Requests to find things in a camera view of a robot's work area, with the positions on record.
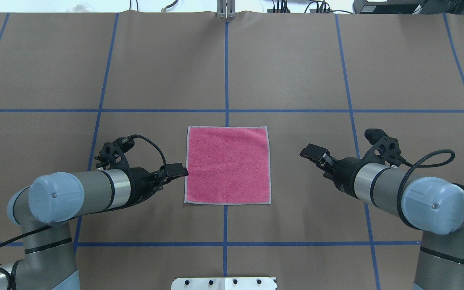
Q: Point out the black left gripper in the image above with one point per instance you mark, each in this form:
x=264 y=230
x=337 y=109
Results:
x=140 y=180

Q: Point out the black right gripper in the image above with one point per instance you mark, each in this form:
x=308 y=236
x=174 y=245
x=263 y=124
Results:
x=345 y=170

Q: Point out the pink grey-backed towel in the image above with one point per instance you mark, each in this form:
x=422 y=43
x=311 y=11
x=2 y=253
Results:
x=228 y=166

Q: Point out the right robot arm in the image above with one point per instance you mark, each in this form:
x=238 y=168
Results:
x=432 y=205

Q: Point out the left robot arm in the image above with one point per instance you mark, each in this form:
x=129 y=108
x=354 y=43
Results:
x=44 y=209

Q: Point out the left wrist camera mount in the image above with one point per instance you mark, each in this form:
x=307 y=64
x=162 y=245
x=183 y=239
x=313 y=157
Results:
x=112 y=155

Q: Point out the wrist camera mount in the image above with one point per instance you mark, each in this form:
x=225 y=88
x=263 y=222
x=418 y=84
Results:
x=385 y=147
x=112 y=155

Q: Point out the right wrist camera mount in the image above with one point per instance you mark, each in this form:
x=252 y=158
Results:
x=385 y=147

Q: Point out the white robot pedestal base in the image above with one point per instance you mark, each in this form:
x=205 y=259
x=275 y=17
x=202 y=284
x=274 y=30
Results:
x=225 y=283

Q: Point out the aluminium frame post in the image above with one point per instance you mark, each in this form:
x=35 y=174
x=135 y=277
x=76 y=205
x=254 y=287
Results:
x=226 y=9

